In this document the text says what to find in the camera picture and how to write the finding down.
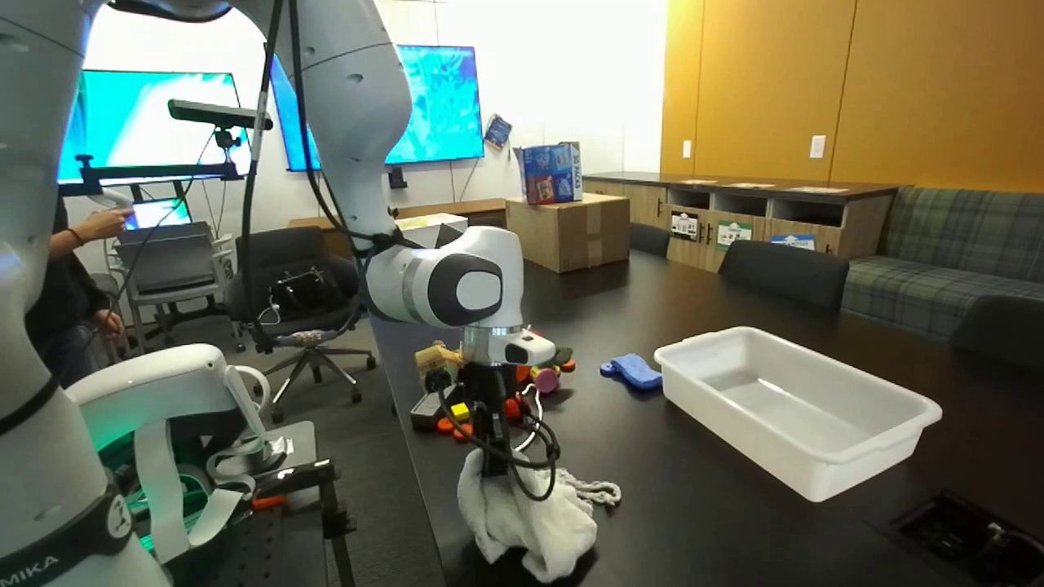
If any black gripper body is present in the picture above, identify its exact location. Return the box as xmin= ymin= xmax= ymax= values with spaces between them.
xmin=454 ymin=361 xmax=540 ymax=441

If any white terry towel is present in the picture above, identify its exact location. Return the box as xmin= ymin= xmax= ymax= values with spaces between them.
xmin=454 ymin=448 xmax=605 ymax=587

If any blue toy block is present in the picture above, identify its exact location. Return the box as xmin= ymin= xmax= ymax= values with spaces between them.
xmin=596 ymin=350 xmax=665 ymax=395

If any brown cardboard box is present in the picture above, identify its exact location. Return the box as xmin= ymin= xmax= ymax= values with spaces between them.
xmin=503 ymin=193 xmax=636 ymax=277

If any blue printed box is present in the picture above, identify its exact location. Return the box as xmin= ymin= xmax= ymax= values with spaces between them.
xmin=517 ymin=141 xmax=585 ymax=210

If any white plastic storage box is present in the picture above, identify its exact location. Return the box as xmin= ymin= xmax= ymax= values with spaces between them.
xmin=650 ymin=324 xmax=947 ymax=507

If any black office chair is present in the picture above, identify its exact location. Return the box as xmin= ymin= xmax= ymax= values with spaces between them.
xmin=226 ymin=226 xmax=378 ymax=427

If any small blue tag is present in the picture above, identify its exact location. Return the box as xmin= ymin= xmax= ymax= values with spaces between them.
xmin=483 ymin=112 xmax=517 ymax=151

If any black chair back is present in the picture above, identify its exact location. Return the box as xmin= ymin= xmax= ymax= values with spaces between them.
xmin=949 ymin=289 xmax=1044 ymax=379
xmin=718 ymin=238 xmax=851 ymax=320

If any wooden low cabinet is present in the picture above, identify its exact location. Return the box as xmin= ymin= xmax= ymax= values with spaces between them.
xmin=585 ymin=173 xmax=901 ymax=277

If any grey office chair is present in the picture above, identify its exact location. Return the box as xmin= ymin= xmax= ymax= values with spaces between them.
xmin=112 ymin=220 xmax=228 ymax=351

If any open laptop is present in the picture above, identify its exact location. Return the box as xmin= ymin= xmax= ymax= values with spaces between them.
xmin=120 ymin=193 xmax=195 ymax=236

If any black stand pole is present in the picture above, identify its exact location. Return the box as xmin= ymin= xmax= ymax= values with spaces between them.
xmin=73 ymin=125 xmax=253 ymax=188

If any large computer monitor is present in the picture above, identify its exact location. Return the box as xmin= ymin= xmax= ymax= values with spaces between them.
xmin=55 ymin=64 xmax=258 ymax=188

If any person in dark clothes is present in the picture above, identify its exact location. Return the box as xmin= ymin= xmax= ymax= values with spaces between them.
xmin=27 ymin=193 xmax=131 ymax=386

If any black recessed table outlet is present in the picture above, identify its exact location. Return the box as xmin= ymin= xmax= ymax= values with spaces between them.
xmin=894 ymin=493 xmax=1044 ymax=587

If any green plaid couch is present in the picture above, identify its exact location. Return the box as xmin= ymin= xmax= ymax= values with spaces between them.
xmin=841 ymin=185 xmax=1044 ymax=371

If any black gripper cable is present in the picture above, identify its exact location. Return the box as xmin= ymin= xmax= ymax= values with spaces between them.
xmin=506 ymin=405 xmax=569 ymax=507

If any wrist mounted camera box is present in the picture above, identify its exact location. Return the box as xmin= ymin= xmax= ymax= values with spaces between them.
xmin=459 ymin=324 xmax=563 ymax=371

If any white cord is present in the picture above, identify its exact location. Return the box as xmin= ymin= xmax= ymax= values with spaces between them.
xmin=569 ymin=472 xmax=626 ymax=513

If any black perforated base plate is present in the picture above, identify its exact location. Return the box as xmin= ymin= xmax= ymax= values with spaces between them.
xmin=191 ymin=416 xmax=355 ymax=587

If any wall mounted TV screen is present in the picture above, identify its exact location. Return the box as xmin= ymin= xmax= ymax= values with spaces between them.
xmin=268 ymin=43 xmax=491 ymax=177

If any black stereo camera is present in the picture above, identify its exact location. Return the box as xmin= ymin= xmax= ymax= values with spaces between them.
xmin=164 ymin=93 xmax=276 ymax=134

